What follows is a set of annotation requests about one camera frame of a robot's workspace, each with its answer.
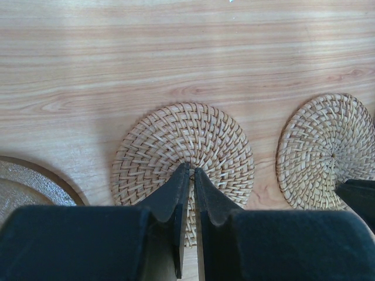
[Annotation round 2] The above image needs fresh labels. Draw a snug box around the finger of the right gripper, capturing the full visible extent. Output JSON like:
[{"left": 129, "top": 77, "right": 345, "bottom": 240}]
[{"left": 335, "top": 179, "right": 375, "bottom": 231}]

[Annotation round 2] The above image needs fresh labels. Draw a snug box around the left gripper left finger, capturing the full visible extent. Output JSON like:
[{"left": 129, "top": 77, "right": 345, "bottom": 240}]
[{"left": 1, "top": 163, "right": 190, "bottom": 280}]

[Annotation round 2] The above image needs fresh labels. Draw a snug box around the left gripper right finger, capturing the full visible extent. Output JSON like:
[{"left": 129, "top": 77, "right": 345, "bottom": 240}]
[{"left": 194, "top": 168, "right": 374, "bottom": 280}]

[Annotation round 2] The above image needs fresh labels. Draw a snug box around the woven rattan coaster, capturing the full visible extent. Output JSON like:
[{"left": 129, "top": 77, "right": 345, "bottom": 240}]
[
  {"left": 275, "top": 94, "right": 374, "bottom": 210},
  {"left": 111, "top": 102, "right": 255, "bottom": 249}
]

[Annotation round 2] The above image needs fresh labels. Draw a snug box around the brown wooden coaster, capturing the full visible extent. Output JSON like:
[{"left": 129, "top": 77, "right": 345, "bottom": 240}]
[{"left": 1, "top": 156, "right": 85, "bottom": 224}]

